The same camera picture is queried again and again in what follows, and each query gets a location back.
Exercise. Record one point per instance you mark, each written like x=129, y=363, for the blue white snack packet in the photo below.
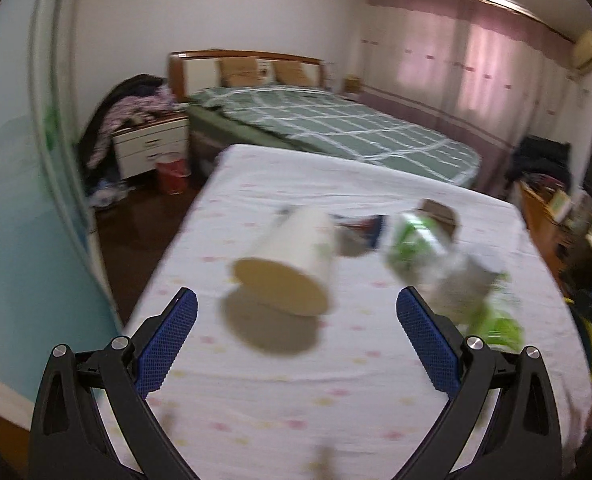
x=366, y=227

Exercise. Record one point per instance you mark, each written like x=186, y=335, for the brown bear pillow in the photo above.
x=292, y=74
x=238, y=72

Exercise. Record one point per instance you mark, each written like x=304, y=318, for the wooden desk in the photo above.
x=541, y=225

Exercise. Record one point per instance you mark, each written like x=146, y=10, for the clear plastic bottle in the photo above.
x=468, y=275

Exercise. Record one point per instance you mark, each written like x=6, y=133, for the pink white curtain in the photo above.
x=476, y=60

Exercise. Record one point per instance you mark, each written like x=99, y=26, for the small brown box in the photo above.
x=441, y=212

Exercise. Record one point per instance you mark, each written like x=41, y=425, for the dotted white tablecloth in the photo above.
x=276, y=385

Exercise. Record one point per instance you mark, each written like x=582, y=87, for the small cardboard box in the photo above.
x=352, y=84

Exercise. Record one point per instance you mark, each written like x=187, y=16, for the white blue bundle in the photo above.
x=106, y=195

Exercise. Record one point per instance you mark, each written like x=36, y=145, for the dark clothes pile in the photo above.
x=541, y=160

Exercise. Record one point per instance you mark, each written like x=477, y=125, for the white paper cup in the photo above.
x=296, y=255

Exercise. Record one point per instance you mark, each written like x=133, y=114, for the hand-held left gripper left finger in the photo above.
x=168, y=340

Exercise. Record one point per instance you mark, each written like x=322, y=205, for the wooden bed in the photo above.
x=196, y=67

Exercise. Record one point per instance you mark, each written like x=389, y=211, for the white wooden nightstand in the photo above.
x=146, y=145

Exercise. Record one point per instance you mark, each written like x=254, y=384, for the pile of clothes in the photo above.
x=128, y=89

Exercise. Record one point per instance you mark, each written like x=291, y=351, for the floral pink garment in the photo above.
x=126, y=110

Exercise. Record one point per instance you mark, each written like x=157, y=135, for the green checked duvet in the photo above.
x=326, y=125

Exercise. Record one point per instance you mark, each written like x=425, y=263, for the wall air conditioner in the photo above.
x=588, y=50

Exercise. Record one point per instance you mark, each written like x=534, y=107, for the red waste basket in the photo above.
x=171, y=175

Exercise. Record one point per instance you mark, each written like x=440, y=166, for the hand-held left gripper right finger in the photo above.
x=428, y=340

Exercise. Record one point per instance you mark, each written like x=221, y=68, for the sliding wardrobe door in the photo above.
x=16, y=160

